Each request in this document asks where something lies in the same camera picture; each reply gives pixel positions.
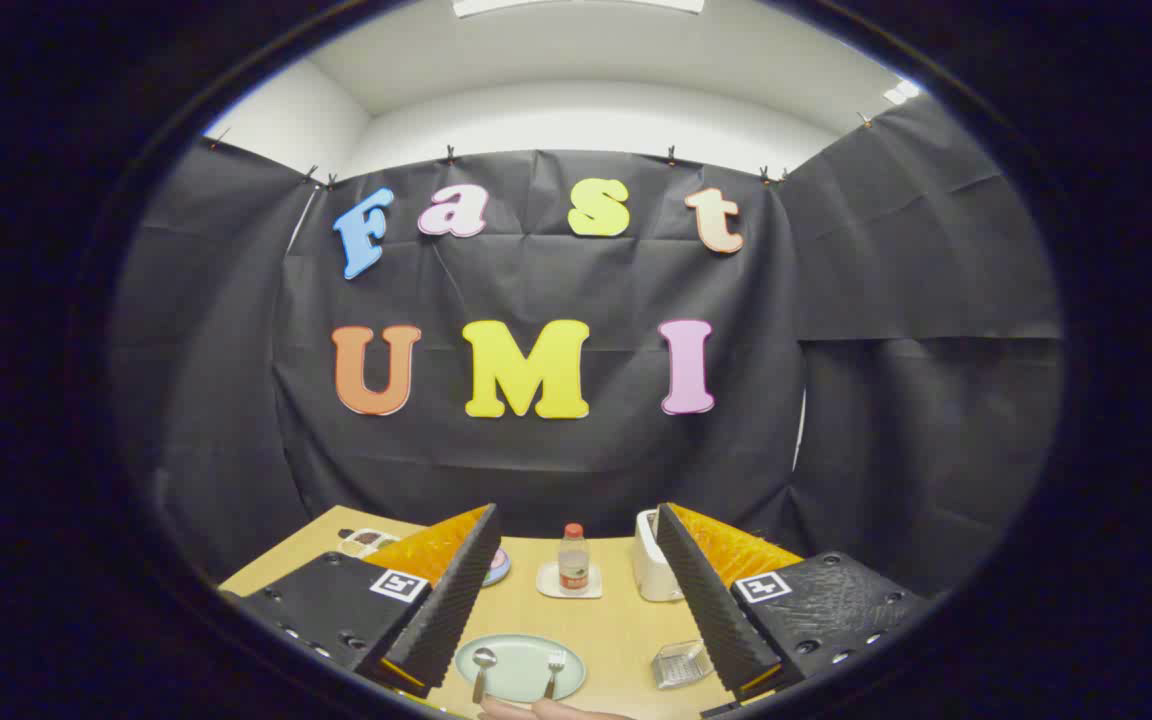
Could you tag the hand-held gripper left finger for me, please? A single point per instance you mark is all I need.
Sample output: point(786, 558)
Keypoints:
point(451, 610)

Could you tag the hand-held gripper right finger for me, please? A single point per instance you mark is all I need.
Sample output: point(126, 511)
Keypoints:
point(711, 600)

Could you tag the colourful printed plate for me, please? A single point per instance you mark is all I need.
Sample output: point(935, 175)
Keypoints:
point(499, 570)

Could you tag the white toaster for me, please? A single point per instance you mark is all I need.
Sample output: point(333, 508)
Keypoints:
point(651, 570)

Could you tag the perforated metal tray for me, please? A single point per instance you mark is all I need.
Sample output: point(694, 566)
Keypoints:
point(681, 665)

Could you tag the light green plate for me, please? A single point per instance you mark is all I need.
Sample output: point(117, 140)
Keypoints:
point(521, 668)

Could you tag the white square coaster dish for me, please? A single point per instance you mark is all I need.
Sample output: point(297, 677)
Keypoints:
point(546, 584)

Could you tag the small white divided dish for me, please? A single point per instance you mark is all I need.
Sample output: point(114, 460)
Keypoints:
point(366, 539)

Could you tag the water bottle with red cap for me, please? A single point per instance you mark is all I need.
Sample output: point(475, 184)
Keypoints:
point(574, 565)

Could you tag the ceiling light panel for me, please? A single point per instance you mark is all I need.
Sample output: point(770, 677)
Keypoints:
point(903, 92)
point(576, 5)

